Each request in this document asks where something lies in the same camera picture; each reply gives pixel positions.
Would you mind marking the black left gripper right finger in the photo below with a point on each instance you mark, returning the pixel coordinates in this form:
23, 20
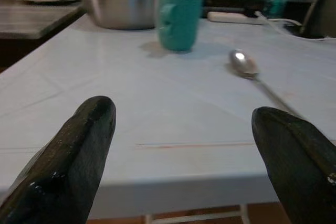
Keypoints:
302, 166

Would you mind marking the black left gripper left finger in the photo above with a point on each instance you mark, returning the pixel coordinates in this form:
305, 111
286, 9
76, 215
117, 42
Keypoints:
65, 171

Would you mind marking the teal plastic bottle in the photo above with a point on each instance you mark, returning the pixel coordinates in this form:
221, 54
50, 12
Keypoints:
277, 2

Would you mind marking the grey metal rod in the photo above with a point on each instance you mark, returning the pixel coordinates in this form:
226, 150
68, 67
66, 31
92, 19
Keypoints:
315, 2

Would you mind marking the silver metal spoon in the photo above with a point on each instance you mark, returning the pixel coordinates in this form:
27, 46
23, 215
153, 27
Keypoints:
244, 64

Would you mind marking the stainless steel mixing bowl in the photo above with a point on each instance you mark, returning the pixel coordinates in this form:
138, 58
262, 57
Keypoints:
119, 3

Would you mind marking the teal plastic cup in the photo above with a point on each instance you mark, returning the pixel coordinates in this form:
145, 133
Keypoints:
179, 22

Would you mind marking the white power strip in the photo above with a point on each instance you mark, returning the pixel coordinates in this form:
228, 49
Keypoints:
231, 17

